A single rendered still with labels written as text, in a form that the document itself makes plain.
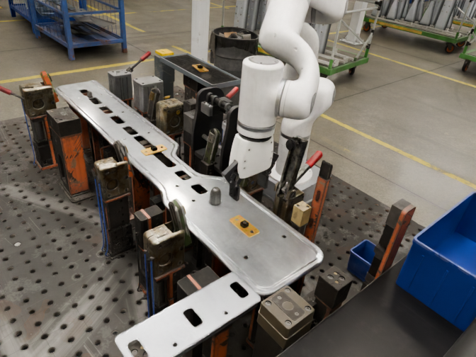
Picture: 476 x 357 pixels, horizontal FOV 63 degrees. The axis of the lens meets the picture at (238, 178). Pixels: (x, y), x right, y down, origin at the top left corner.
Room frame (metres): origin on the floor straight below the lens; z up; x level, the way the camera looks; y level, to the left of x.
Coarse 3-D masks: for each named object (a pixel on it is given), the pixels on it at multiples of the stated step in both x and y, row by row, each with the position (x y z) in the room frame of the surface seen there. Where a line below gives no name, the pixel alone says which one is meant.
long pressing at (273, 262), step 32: (64, 96) 1.49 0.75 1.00; (96, 96) 1.52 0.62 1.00; (96, 128) 1.25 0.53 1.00; (160, 192) 0.91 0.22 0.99; (192, 192) 0.91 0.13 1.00; (224, 192) 0.93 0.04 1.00; (192, 224) 0.77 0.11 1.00; (224, 224) 0.79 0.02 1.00; (256, 224) 0.80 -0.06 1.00; (224, 256) 0.67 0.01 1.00; (256, 256) 0.68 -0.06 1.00; (288, 256) 0.69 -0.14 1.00; (320, 256) 0.70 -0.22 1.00; (256, 288) 0.59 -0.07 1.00
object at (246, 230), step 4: (236, 216) 0.82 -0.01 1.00; (240, 216) 0.82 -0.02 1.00; (232, 220) 0.80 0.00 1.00; (236, 220) 0.80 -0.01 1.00; (240, 220) 0.80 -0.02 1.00; (244, 220) 0.79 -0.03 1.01; (236, 224) 0.79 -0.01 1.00; (240, 224) 0.78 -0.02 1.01; (244, 224) 0.78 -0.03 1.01; (248, 224) 0.78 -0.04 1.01; (240, 228) 0.77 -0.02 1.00; (244, 228) 0.77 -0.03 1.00; (248, 228) 0.78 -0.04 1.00; (252, 228) 0.78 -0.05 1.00; (244, 232) 0.76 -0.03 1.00; (248, 232) 0.76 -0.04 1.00; (256, 232) 0.76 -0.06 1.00; (248, 236) 0.75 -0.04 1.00; (252, 236) 0.75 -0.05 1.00
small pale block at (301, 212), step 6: (300, 204) 0.82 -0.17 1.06; (306, 204) 0.82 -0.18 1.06; (294, 210) 0.81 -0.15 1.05; (300, 210) 0.80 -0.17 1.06; (306, 210) 0.80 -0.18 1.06; (294, 216) 0.81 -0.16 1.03; (300, 216) 0.79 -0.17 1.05; (306, 216) 0.80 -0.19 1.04; (294, 222) 0.80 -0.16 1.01; (300, 222) 0.79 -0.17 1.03; (306, 222) 0.81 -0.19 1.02; (294, 228) 0.81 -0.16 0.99; (300, 228) 0.79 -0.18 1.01
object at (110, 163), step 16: (112, 160) 0.97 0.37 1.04; (96, 176) 0.94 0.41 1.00; (112, 176) 0.94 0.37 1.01; (128, 176) 0.98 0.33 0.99; (96, 192) 0.94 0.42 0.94; (112, 192) 0.93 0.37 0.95; (128, 192) 0.97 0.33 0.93; (112, 208) 0.93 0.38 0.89; (128, 208) 0.97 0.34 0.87; (112, 224) 0.93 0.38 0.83; (128, 224) 0.97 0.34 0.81; (112, 240) 0.92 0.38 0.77; (128, 240) 0.97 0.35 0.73; (112, 256) 0.91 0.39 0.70
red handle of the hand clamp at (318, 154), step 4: (316, 152) 0.96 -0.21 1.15; (320, 152) 0.96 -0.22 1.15; (312, 156) 0.95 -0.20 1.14; (316, 156) 0.95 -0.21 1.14; (320, 156) 0.95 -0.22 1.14; (308, 160) 0.94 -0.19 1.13; (312, 160) 0.94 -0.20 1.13; (316, 160) 0.94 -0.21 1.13; (308, 164) 0.93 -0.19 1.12; (312, 164) 0.93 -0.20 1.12; (304, 168) 0.92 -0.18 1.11; (308, 168) 0.93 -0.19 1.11; (300, 172) 0.91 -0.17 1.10; (304, 172) 0.91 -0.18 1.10; (300, 176) 0.91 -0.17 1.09; (296, 180) 0.90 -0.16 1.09; (284, 188) 0.88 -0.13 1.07; (284, 192) 0.87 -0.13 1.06
